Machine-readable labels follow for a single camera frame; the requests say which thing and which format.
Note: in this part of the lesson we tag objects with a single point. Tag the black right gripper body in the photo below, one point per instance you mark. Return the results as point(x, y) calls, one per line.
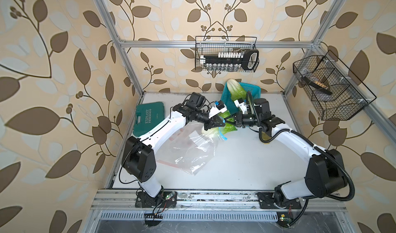
point(247, 120)

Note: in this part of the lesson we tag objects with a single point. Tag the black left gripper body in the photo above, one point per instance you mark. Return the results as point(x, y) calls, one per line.
point(201, 118)

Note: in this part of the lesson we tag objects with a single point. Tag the chinese cabbage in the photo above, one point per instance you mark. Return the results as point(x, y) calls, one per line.
point(219, 132)
point(235, 89)

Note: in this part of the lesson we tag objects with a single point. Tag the clear blue-zip zipper bag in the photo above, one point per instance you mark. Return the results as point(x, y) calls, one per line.
point(206, 147)

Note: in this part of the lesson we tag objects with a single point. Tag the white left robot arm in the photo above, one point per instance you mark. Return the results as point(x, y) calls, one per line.
point(139, 153)

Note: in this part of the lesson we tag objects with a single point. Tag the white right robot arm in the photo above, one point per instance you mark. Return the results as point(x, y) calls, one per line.
point(325, 175)

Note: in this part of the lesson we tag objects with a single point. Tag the chinese cabbage in basket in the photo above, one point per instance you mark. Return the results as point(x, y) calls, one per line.
point(235, 89)

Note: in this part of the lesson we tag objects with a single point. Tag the clear pink-zip dotted bag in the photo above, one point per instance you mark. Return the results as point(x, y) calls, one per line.
point(179, 151)

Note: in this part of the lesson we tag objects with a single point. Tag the teal plastic basket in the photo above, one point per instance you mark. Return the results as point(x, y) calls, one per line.
point(254, 90)

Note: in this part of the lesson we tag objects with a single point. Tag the green plastic tool case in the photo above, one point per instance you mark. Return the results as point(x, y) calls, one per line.
point(147, 117)

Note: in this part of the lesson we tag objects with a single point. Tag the socket set black holder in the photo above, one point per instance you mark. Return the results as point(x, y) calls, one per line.
point(247, 60)

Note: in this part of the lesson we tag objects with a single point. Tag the dark tool in right basket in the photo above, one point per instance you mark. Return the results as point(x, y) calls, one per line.
point(317, 86)

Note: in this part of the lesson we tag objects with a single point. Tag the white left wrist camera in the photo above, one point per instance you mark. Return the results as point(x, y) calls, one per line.
point(219, 107)

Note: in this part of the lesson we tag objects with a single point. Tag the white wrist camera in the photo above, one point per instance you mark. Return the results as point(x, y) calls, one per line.
point(219, 107)
point(241, 104)

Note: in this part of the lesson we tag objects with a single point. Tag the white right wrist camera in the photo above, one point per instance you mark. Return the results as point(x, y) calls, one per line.
point(241, 104)

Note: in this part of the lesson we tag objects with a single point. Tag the black wire basket right wall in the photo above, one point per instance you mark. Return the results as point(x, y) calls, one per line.
point(350, 94)

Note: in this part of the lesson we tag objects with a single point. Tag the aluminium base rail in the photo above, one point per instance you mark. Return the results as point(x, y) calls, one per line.
point(213, 200)

